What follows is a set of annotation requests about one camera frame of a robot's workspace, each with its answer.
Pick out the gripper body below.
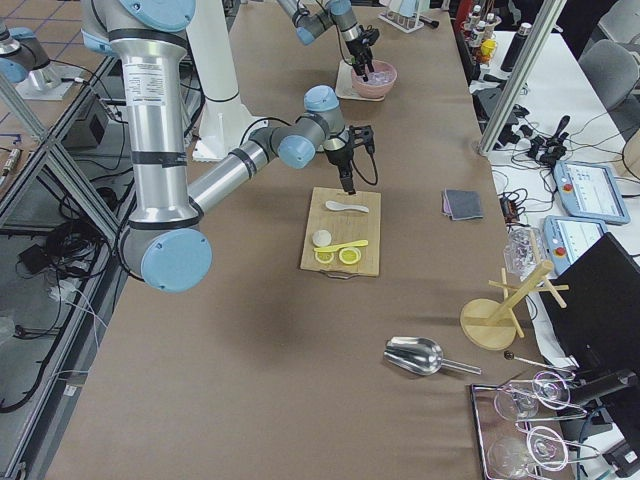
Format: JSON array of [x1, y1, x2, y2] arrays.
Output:
[[344, 27, 379, 60], [322, 125, 375, 186]]

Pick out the clear ice cubes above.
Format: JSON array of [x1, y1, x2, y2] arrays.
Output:
[[355, 71, 394, 86]]

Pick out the white ceramic spoon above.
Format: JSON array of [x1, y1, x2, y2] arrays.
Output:
[[325, 200, 369, 213]]

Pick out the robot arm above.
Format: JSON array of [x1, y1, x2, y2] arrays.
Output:
[[82, 1, 374, 293], [278, 0, 380, 82]]

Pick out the pink bowl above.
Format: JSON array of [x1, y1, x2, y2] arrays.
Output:
[[350, 60, 397, 99]]

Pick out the metal ice scoop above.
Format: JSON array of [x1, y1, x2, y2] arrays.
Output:
[[383, 336, 482, 376]]

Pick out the cream rectangular tray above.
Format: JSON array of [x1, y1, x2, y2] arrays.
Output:
[[334, 60, 385, 102]]

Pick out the white cup rack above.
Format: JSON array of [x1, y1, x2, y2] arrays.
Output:
[[378, 0, 439, 33]]

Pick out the bamboo cutting board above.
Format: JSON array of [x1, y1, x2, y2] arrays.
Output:
[[300, 187, 381, 277]]

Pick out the yellow plastic knife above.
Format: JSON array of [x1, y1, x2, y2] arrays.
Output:
[[313, 239, 369, 253]]

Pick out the lower lemon slice stack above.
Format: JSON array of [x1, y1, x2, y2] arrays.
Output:
[[338, 246, 362, 265]]

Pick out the upper lemon slice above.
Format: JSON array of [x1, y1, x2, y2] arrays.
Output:
[[314, 252, 334, 265]]

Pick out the grey and purple cloths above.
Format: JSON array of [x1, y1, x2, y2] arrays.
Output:
[[442, 189, 484, 221]]

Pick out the black water bottle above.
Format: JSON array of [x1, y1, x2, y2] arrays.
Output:
[[500, 22, 532, 73]]

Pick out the clear plastic container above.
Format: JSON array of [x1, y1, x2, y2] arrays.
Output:
[[504, 227, 548, 279]]

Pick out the wooden mug tree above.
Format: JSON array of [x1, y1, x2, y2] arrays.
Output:
[[460, 260, 570, 351]]

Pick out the blue teach pendant lower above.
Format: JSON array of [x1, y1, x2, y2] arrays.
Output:
[[543, 215, 608, 275]]

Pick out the blue teach pendant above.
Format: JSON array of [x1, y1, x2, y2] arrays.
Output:
[[543, 215, 608, 275], [553, 160, 631, 225]]

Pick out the blue teach pendant upper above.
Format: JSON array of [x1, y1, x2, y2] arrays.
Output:
[[553, 160, 631, 225]]

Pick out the black monitor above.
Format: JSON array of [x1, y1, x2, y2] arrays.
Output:
[[540, 233, 639, 372]]

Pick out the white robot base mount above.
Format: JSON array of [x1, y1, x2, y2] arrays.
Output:
[[187, 0, 267, 161]]

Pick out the aluminium frame post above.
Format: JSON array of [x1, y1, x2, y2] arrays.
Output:
[[477, 0, 566, 157]]

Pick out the wire glass rack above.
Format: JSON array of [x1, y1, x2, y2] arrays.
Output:
[[468, 367, 631, 480]]

